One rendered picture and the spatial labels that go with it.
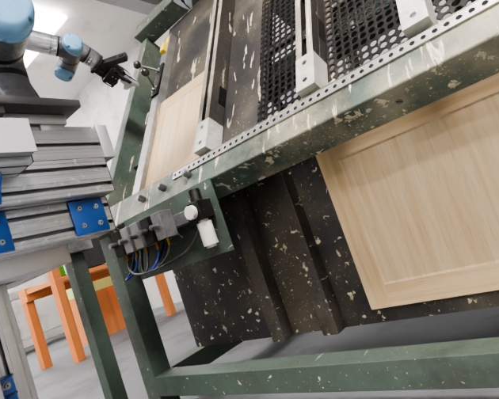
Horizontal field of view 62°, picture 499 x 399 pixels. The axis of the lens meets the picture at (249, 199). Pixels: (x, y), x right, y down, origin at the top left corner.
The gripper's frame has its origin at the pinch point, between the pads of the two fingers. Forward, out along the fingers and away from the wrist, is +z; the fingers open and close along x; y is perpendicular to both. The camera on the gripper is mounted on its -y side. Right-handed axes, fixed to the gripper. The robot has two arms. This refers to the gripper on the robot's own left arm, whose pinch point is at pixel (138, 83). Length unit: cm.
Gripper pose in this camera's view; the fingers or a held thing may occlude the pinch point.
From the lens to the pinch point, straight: 204.6
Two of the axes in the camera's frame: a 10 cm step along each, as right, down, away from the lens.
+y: -7.0, 5.9, 4.1
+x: 2.1, 7.1, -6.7
